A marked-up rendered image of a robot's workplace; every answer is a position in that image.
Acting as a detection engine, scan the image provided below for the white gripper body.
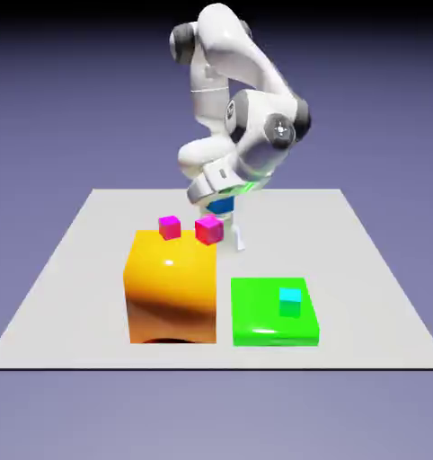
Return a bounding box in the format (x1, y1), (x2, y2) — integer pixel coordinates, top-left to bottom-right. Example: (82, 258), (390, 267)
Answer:
(186, 174), (240, 208)

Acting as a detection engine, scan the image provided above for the small blue cube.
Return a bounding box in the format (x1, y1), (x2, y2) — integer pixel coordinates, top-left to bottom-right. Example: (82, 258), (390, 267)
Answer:
(206, 195), (236, 216)

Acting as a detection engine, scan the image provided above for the small pink cube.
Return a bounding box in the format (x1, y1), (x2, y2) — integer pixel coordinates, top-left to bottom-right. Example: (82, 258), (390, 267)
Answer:
(157, 214), (182, 242)
(194, 214), (225, 247)

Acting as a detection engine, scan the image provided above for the small cyan cube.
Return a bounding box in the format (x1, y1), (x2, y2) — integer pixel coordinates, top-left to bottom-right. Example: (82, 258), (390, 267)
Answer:
(278, 287), (303, 320)

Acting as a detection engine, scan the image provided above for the large green box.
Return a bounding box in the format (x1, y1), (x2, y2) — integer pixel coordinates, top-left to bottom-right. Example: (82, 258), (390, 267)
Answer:
(230, 276), (321, 348)

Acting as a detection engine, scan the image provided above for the large orange box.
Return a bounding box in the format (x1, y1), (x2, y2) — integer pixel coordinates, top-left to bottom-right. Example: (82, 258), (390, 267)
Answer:
(122, 228), (218, 345)

